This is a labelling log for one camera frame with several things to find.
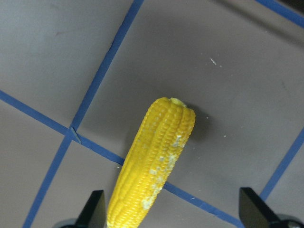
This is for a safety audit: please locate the yellow corn cob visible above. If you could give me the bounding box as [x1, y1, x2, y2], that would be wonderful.
[106, 97, 196, 228]

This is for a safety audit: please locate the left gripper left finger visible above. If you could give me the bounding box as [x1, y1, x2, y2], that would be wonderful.
[75, 190, 105, 228]

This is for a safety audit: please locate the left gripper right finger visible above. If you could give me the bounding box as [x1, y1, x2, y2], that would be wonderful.
[238, 187, 280, 228]

